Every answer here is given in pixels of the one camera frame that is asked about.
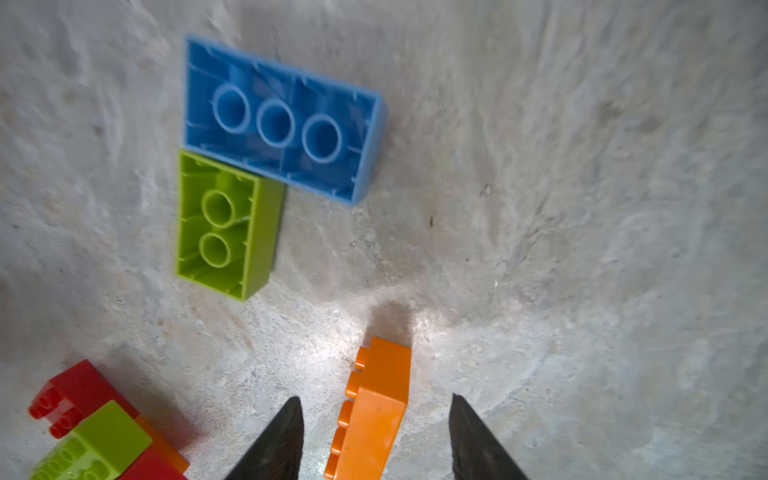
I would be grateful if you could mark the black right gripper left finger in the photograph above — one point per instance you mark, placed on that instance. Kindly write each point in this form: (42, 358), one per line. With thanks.
(277, 452)

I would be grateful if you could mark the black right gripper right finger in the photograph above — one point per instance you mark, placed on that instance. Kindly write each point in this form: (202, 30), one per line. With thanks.
(476, 453)

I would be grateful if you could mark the long orange lego brick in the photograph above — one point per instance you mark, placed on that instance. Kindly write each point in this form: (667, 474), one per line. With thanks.
(370, 418)

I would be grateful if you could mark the small lime green lego brick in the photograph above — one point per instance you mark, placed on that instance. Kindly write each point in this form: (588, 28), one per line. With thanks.
(228, 226)

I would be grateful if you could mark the red lego brick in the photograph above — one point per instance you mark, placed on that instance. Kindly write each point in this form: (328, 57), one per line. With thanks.
(151, 466)
(73, 395)

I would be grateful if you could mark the blue lego brick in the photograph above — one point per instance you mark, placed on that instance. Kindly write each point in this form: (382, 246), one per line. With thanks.
(306, 130)

